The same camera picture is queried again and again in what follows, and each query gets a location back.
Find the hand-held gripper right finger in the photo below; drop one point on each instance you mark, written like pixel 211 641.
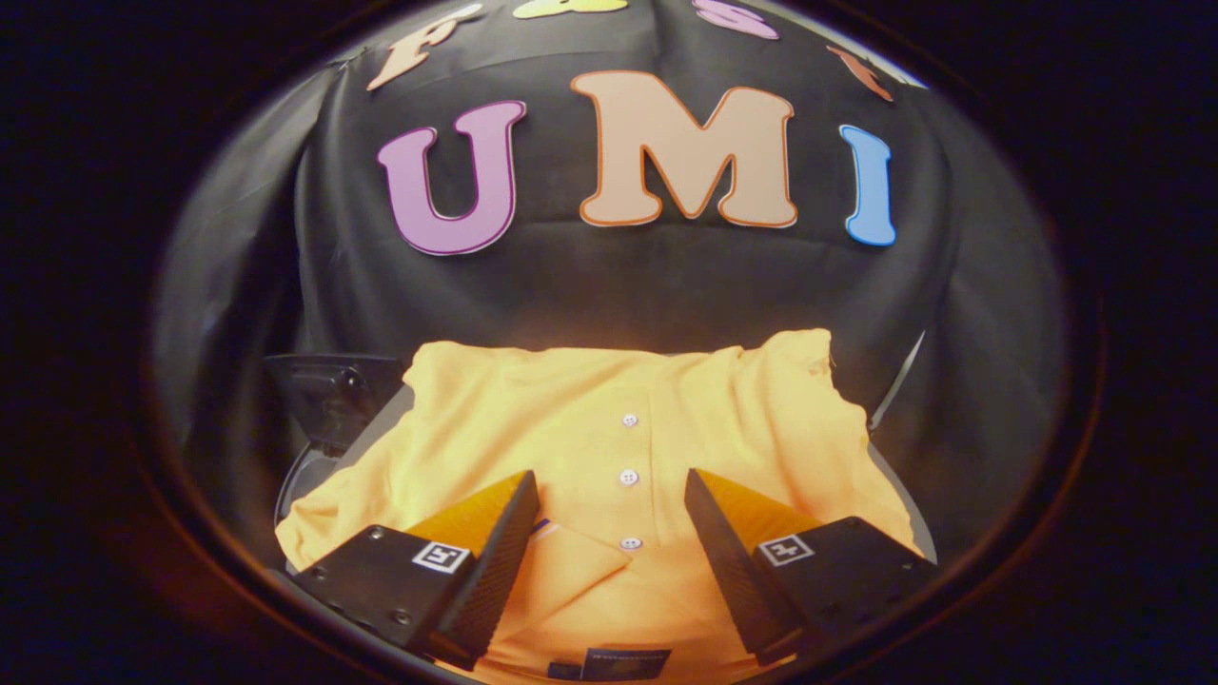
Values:
pixel 733 571

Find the dark washing machine lid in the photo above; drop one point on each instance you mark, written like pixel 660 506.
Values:
pixel 333 395

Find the orange polo shirt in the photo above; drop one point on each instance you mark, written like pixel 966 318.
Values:
pixel 571 428

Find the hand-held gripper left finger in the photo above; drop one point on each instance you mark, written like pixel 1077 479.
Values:
pixel 490 580

